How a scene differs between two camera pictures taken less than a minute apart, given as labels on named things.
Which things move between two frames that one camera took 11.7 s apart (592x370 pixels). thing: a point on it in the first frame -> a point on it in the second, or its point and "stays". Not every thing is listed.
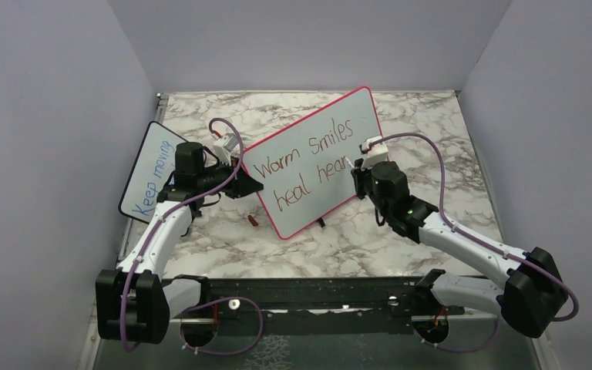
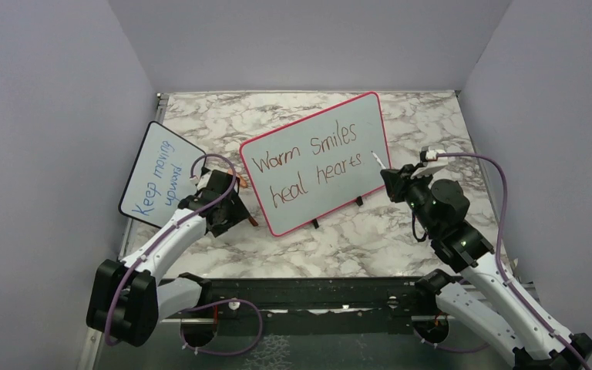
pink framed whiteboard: [306, 167] stays
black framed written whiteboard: [154, 161] stays
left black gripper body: [225, 170] -> [235, 213]
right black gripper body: [364, 178] -> [412, 191]
